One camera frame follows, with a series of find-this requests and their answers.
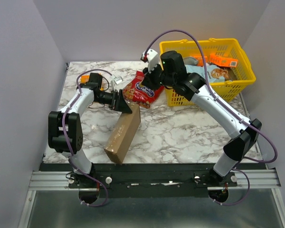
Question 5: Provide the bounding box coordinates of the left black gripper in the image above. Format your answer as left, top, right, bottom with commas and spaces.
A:
95, 89, 132, 114

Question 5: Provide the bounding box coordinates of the brown cardboard express box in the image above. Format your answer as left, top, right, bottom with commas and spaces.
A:
104, 102, 141, 164

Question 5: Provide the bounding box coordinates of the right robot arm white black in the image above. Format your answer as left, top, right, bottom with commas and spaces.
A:
141, 49, 262, 186

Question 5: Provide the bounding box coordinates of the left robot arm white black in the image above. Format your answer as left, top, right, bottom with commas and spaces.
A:
48, 69, 132, 188

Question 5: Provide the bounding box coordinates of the small orange box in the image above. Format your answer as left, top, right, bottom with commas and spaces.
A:
193, 55, 204, 67

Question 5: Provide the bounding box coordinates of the orange carton box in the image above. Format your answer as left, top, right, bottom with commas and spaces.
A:
209, 54, 238, 67

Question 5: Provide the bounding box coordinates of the red candy bag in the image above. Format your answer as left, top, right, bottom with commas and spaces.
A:
123, 71, 164, 108

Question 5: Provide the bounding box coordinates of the grey pouch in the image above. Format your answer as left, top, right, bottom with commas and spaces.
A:
183, 57, 199, 66

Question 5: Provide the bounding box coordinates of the orange snack packet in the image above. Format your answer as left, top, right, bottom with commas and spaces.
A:
80, 75, 104, 91

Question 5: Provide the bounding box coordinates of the light blue chips bag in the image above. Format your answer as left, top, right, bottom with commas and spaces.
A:
185, 64, 232, 83

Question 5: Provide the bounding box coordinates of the yellow plastic basket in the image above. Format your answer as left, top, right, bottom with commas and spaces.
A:
160, 38, 256, 102

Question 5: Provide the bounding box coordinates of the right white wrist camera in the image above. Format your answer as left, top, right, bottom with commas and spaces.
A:
141, 49, 160, 73

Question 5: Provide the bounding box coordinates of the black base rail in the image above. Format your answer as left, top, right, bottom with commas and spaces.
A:
39, 163, 266, 203

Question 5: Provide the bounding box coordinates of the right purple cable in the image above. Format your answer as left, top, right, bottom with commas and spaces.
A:
144, 28, 278, 206

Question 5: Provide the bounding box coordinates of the aluminium frame profile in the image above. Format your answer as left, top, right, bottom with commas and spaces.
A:
18, 169, 285, 228

